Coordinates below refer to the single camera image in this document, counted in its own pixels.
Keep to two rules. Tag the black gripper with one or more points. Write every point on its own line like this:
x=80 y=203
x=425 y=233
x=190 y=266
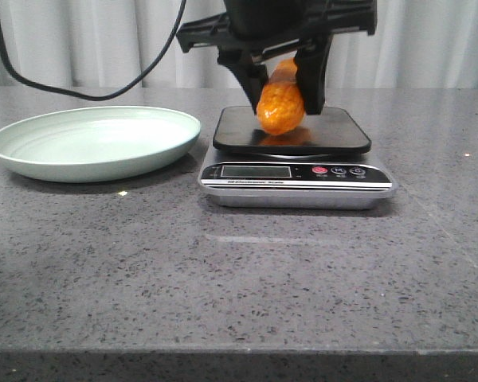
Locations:
x=258 y=25

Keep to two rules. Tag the orange corn cob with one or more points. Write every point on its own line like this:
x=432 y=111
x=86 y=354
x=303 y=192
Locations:
x=281 y=106

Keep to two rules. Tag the black silver kitchen scale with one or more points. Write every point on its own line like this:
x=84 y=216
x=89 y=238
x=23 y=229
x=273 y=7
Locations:
x=325 y=163

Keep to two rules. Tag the white pleated curtain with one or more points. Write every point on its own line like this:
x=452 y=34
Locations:
x=106 y=44

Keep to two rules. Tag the pale green round plate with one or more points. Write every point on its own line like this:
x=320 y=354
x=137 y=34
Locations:
x=95 y=144

